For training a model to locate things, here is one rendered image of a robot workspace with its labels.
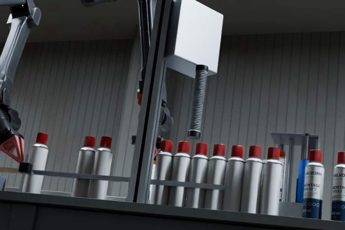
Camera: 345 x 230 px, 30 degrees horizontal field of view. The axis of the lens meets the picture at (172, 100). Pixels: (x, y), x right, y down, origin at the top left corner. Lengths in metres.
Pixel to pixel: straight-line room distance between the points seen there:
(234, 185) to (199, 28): 0.46
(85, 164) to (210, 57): 0.49
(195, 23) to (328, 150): 2.90
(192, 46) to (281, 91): 3.04
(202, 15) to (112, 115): 3.43
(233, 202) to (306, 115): 2.99
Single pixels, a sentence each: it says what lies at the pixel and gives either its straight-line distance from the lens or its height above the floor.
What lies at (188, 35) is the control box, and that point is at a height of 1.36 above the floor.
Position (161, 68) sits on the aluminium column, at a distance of 1.79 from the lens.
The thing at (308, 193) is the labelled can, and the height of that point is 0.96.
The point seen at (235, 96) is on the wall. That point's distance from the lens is 4.92.
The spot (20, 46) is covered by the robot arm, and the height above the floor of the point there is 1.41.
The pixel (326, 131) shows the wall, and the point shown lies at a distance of 4.68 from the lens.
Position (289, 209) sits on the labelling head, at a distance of 1.82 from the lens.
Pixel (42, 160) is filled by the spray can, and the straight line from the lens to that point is 2.01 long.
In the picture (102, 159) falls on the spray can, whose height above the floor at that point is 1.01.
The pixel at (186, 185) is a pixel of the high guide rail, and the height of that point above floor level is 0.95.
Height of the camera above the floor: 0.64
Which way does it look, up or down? 17 degrees up
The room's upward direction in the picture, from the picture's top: 8 degrees clockwise
